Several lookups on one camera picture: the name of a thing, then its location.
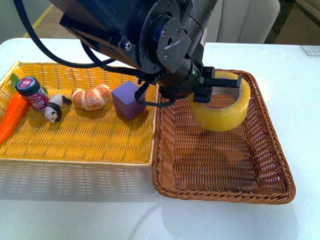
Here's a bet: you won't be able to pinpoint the white label card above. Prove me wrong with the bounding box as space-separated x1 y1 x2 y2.
301 45 320 57

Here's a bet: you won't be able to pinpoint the small red labelled bottle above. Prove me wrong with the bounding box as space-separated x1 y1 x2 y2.
15 76 50 112

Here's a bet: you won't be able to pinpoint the brown wicker basket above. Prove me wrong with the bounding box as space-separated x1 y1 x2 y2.
152 70 296 205

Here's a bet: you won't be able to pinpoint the black cable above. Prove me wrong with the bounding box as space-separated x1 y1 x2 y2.
13 0 161 76

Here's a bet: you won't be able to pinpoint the toy croissant bread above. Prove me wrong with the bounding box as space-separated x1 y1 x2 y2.
71 84 112 111

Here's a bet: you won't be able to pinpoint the yellow woven basket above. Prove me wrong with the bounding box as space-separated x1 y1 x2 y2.
0 61 156 166

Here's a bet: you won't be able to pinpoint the grey chair right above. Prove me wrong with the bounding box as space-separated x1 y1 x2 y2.
206 0 281 44

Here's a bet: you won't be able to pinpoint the purple foam cube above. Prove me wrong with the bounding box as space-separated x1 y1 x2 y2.
111 81 146 120

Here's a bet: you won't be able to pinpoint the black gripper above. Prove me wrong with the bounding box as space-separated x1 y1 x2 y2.
137 59 242 103

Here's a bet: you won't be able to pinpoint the orange toy carrot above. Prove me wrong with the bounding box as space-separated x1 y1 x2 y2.
0 73 30 145

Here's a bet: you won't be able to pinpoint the toy panda figurine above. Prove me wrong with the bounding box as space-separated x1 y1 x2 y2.
43 94 72 124

